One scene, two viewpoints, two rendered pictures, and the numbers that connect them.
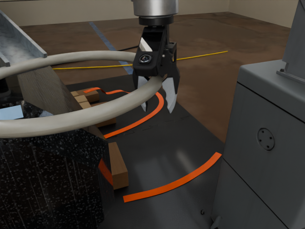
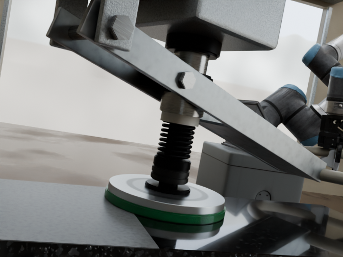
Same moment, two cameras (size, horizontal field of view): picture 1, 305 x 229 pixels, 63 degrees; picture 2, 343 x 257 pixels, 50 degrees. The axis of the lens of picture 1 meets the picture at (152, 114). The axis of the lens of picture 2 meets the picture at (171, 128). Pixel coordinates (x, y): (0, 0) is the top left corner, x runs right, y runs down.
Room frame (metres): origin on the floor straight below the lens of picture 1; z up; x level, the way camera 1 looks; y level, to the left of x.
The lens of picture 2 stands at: (0.95, 1.34, 0.99)
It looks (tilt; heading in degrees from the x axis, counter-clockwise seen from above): 3 degrees down; 276
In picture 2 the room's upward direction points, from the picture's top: 10 degrees clockwise
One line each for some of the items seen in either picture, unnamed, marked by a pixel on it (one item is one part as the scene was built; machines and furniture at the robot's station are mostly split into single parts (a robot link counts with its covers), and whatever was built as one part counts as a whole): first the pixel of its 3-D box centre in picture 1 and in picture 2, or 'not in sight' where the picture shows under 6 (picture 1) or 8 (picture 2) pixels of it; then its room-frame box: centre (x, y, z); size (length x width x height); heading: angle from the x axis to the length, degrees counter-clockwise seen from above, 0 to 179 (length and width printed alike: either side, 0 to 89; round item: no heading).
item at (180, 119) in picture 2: not in sight; (180, 113); (1.02, 0.68, 0.98); 0.07 x 0.07 x 0.04
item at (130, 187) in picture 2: not in sight; (166, 191); (1.02, 0.68, 0.84); 0.21 x 0.21 x 0.01
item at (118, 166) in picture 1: (112, 164); not in sight; (1.18, 0.25, 0.07); 0.30 x 0.12 x 0.12; 20
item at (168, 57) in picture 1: (157, 45); (332, 132); (0.54, -0.01, 1.01); 0.09 x 0.08 x 0.12; 167
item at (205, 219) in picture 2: not in sight; (166, 193); (1.02, 0.68, 0.84); 0.22 x 0.22 x 0.04
